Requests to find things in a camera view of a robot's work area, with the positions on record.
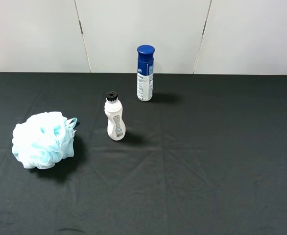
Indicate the small white bottle black cap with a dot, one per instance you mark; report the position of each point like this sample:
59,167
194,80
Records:
113,109

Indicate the tall blue white spray bottle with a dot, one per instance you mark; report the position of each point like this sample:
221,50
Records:
145,72

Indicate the blue white mesh bath loofah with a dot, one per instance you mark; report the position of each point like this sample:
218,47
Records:
43,140

